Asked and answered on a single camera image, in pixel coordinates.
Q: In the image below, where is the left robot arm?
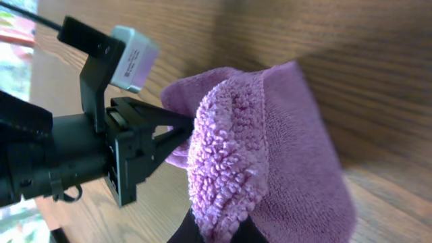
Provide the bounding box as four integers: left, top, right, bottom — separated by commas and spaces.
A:
1, 92, 194, 207

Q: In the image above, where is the pink microfiber cloth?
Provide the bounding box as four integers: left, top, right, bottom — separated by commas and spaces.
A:
161, 61, 356, 242

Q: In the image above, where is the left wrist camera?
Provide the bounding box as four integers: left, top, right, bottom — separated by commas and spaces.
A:
57, 16, 159, 133

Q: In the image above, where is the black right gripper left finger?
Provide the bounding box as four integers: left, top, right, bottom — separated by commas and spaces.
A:
167, 208, 205, 243

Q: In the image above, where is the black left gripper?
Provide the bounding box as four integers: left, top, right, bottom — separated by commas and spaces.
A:
6, 97, 196, 207

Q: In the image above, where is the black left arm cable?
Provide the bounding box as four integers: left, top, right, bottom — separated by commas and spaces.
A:
0, 0, 63, 32

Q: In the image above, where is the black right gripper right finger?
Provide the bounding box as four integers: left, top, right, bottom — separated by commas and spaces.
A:
230, 216, 268, 243

